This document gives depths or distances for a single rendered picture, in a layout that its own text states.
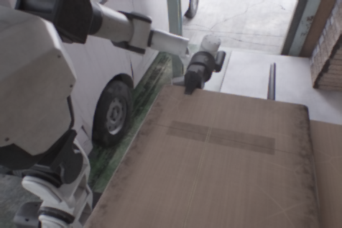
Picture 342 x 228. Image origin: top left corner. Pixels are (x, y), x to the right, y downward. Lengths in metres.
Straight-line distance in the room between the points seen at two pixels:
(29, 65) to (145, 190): 0.32
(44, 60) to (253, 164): 0.47
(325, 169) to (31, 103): 0.63
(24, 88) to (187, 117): 0.36
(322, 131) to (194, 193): 0.38
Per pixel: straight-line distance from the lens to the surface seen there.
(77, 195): 1.03
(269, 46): 3.14
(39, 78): 0.50
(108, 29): 0.72
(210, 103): 0.63
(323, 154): 0.66
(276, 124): 0.61
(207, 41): 0.82
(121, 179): 0.52
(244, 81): 2.34
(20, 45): 0.50
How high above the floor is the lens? 1.54
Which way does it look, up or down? 46 degrees down
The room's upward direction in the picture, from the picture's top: 6 degrees counter-clockwise
